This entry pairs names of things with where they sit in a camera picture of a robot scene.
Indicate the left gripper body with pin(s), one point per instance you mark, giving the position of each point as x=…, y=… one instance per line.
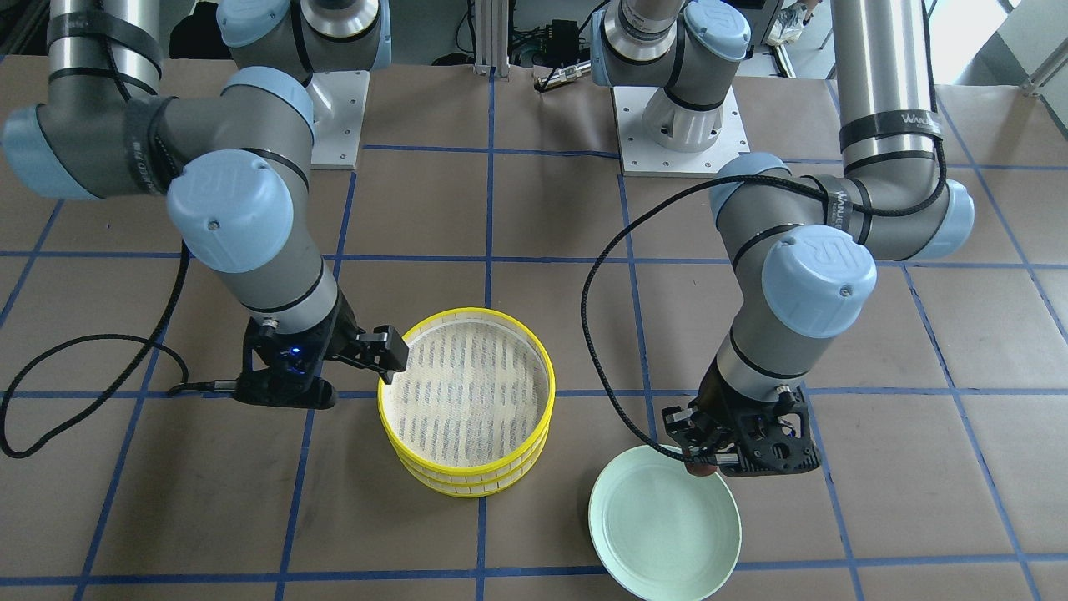
x=712, y=401

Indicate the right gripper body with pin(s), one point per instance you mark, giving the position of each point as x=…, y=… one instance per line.
x=340, y=332

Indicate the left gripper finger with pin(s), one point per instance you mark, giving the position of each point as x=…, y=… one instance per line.
x=729, y=458
x=690, y=428

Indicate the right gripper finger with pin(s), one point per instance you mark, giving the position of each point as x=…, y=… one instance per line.
x=384, y=340
x=386, y=366

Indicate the brown bun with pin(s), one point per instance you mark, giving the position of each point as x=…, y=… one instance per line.
x=699, y=469

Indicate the yellow steamer layer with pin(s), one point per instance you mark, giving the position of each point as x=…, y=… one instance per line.
x=478, y=389
x=477, y=484

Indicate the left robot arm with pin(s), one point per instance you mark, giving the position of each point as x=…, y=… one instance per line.
x=804, y=248

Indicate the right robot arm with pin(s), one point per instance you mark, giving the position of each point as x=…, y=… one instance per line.
x=234, y=168

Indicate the light green plate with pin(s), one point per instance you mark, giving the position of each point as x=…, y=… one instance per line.
x=660, y=532

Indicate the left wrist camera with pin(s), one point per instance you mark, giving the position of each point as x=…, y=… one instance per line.
x=796, y=453

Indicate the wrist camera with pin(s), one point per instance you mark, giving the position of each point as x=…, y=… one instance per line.
x=796, y=453
x=283, y=370

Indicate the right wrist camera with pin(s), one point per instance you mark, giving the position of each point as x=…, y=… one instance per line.
x=283, y=370

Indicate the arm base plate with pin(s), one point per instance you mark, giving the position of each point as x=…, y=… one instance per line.
x=658, y=138
x=339, y=100

